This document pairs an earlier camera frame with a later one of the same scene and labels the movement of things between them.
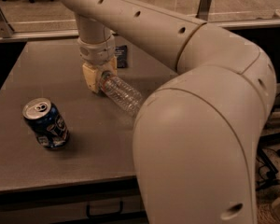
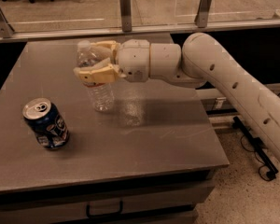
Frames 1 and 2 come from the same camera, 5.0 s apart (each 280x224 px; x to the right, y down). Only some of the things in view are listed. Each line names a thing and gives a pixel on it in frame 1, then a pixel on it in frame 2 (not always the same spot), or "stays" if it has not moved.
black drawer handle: [89, 215] stays
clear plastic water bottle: [120, 92] to [102, 95]
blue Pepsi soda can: [47, 123] stays
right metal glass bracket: [205, 3] stays
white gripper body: [95, 51] to [133, 60]
